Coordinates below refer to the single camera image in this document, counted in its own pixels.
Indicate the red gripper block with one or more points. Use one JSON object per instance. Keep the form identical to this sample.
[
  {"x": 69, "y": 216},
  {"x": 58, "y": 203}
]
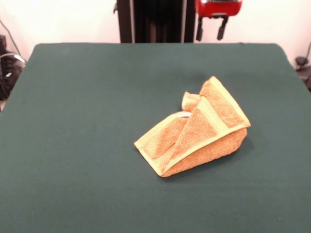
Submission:
[{"x": 218, "y": 8}]

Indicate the tan terry towel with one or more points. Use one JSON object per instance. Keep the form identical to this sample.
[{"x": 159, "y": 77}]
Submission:
[{"x": 201, "y": 126}]

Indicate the dark green table cloth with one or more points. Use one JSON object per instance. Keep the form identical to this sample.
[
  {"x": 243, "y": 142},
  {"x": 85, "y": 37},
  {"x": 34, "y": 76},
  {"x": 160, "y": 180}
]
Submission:
[{"x": 85, "y": 133}]

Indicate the black equipment pile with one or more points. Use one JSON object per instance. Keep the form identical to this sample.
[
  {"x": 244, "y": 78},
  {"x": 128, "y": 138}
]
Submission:
[{"x": 7, "y": 77}]

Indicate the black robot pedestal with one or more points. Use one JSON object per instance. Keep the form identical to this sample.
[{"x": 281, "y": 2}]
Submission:
[{"x": 158, "y": 21}]

